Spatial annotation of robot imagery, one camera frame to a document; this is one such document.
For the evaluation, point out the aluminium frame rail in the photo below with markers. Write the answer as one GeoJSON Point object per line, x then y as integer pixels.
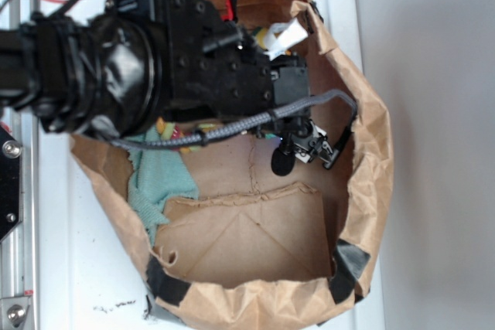
{"type": "Point", "coordinates": [19, 246]}

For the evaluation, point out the black metal bracket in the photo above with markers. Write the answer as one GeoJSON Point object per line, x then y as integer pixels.
{"type": "Point", "coordinates": [10, 182]}

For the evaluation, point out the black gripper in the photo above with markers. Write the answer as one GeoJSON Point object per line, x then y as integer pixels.
{"type": "Point", "coordinates": [260, 73]}

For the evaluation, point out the teal microfiber cloth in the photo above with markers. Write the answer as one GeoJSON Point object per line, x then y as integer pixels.
{"type": "Point", "coordinates": [158, 175]}

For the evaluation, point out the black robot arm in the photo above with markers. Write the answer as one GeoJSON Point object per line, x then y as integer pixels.
{"type": "Point", "coordinates": [142, 60]}

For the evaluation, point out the striped rope toy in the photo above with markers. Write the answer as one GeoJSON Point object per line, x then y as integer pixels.
{"type": "Point", "coordinates": [170, 130]}

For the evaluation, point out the brown paper bag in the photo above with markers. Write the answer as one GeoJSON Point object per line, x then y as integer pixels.
{"type": "Point", "coordinates": [255, 250]}

